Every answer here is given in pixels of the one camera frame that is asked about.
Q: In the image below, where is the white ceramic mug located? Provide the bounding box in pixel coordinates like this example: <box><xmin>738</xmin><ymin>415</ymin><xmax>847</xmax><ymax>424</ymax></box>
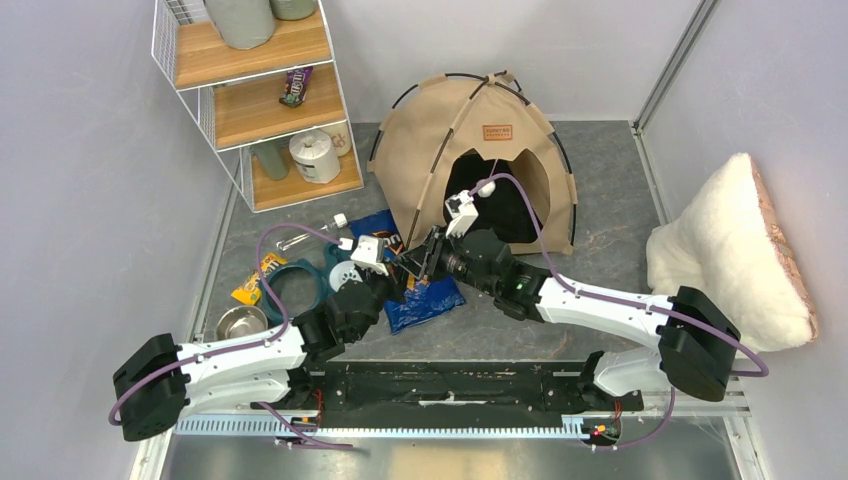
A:
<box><xmin>323</xmin><ymin>122</ymin><xmax>352</xmax><ymax>157</ymax></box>

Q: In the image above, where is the tan pet tent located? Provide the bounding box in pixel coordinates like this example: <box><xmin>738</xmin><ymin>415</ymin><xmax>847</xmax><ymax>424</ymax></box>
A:
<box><xmin>367</xmin><ymin>71</ymin><xmax>579</xmax><ymax>256</ymax></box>

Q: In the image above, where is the white pompom toy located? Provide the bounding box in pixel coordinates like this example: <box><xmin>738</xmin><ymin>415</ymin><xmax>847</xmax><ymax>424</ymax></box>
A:
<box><xmin>477</xmin><ymin>160</ymin><xmax>498</xmax><ymax>198</ymax></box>

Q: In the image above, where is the aluminium corner rail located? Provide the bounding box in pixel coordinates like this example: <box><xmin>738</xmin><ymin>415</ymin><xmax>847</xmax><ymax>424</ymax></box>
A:
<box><xmin>632</xmin><ymin>0</ymin><xmax>720</xmax><ymax>135</ymax></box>

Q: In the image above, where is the steel pet bowl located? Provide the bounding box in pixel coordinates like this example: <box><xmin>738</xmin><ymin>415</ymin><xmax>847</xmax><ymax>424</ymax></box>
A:
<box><xmin>215</xmin><ymin>305</ymin><xmax>269</xmax><ymax>341</ymax></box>

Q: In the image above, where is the white wire wooden shelf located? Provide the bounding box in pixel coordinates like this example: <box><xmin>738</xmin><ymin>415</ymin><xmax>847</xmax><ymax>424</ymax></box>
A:
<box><xmin>151</xmin><ymin>0</ymin><xmax>364</xmax><ymax>213</ymax></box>

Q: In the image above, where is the clear plastic bottle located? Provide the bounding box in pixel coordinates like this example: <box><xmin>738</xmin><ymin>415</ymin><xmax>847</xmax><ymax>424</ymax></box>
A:
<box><xmin>275</xmin><ymin>213</ymin><xmax>348</xmax><ymax>255</ymax></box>

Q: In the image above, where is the black tent pole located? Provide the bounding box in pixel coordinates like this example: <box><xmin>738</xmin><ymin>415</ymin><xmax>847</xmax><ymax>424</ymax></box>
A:
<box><xmin>367</xmin><ymin>71</ymin><xmax>578</xmax><ymax>246</ymax></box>
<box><xmin>381</xmin><ymin>71</ymin><xmax>532</xmax><ymax>247</ymax></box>

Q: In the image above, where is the grey felt basket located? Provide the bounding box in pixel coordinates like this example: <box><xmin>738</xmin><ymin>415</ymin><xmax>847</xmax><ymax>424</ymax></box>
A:
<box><xmin>204</xmin><ymin>0</ymin><xmax>276</xmax><ymax>50</ymax></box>
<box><xmin>270</xmin><ymin>0</ymin><xmax>317</xmax><ymax>21</ymax></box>

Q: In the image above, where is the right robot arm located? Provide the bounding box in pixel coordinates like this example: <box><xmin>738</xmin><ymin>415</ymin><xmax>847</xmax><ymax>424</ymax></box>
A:
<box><xmin>395</xmin><ymin>227</ymin><xmax>740</xmax><ymax>409</ymax></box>

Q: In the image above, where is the brown candy bag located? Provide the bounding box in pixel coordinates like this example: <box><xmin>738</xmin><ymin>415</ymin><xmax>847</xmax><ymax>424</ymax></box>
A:
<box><xmin>279</xmin><ymin>66</ymin><xmax>314</xmax><ymax>108</ymax></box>

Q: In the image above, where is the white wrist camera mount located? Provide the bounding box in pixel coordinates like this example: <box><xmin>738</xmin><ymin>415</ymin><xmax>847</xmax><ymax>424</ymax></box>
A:
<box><xmin>445</xmin><ymin>190</ymin><xmax>479</xmax><ymax>238</ymax></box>

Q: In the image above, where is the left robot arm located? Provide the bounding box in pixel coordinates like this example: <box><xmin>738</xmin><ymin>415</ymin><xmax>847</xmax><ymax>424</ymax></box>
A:
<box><xmin>108</xmin><ymin>262</ymin><xmax>409</xmax><ymax>442</ymax></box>

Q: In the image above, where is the white fluffy pet cushion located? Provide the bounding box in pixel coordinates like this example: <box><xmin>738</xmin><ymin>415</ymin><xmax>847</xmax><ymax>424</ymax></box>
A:
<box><xmin>646</xmin><ymin>153</ymin><xmax>819</xmax><ymax>353</ymax></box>

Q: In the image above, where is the black mounting base plate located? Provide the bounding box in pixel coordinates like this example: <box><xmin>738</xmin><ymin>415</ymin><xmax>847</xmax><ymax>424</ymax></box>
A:
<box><xmin>273</xmin><ymin>360</ymin><xmax>644</xmax><ymax>429</ymax></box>

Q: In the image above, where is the blue Doritos chip bag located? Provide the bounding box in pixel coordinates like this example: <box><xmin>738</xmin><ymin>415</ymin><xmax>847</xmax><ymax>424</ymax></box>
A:
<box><xmin>350</xmin><ymin>209</ymin><xmax>465</xmax><ymax>335</ymax></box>

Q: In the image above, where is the yellow candy bag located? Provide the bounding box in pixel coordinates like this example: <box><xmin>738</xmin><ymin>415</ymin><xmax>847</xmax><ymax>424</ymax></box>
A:
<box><xmin>230</xmin><ymin>252</ymin><xmax>287</xmax><ymax>306</ymax></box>

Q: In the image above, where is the green can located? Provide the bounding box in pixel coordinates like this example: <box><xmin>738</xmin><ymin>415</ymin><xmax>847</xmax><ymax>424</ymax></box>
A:
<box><xmin>253</xmin><ymin>141</ymin><xmax>289</xmax><ymax>181</ymax></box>

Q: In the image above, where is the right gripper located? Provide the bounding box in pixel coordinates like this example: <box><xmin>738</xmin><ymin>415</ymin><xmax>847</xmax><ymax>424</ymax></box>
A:
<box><xmin>395</xmin><ymin>224</ymin><xmax>498</xmax><ymax>297</ymax></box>

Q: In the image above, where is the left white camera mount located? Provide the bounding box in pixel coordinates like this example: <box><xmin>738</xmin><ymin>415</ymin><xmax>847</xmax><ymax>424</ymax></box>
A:
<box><xmin>339</xmin><ymin>235</ymin><xmax>389</xmax><ymax>276</ymax></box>

